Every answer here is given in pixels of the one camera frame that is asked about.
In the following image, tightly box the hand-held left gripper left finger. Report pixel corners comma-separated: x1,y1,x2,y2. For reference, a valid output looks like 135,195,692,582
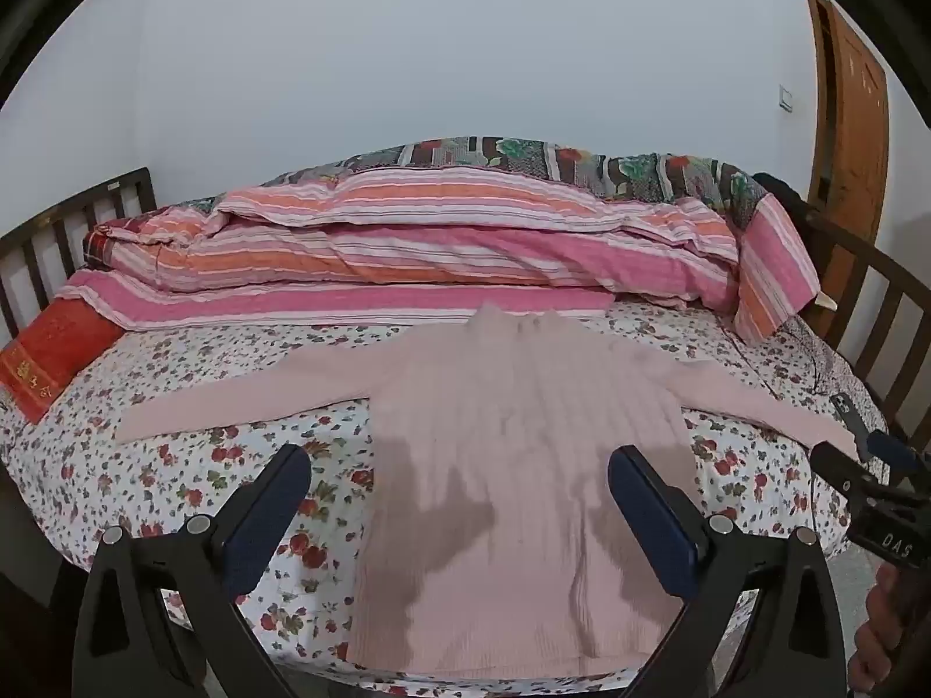
71,442,314,698

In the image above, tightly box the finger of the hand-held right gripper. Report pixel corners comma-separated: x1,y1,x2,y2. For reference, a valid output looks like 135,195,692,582
809,442,886,503
831,393,919,471

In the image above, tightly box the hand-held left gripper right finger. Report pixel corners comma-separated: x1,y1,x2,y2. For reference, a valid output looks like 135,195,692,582
607,443,849,698

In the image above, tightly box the pink knit sweater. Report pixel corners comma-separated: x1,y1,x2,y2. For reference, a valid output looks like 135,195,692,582
116,303,861,677

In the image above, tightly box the person's right hand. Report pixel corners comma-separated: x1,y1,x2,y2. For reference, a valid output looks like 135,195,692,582
850,563,931,693

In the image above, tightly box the floral bed sheet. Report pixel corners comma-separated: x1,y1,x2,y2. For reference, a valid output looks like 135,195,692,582
0,301,893,698

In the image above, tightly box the red embroidered pillow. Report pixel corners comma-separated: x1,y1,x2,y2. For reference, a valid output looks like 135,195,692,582
0,298,126,424

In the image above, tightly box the dark cloth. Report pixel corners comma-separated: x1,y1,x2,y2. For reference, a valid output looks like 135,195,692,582
752,173,819,237

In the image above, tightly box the brown wooden door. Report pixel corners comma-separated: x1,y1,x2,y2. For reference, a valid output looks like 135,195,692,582
803,0,890,336

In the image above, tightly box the pink orange striped quilt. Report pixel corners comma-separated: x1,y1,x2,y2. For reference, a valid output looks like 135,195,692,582
56,163,822,344

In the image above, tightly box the dark wooden headboard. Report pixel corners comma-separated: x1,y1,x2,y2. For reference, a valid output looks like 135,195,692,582
0,167,158,340

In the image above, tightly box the patchwork floral blanket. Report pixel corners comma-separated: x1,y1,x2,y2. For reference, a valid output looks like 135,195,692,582
262,136,772,230

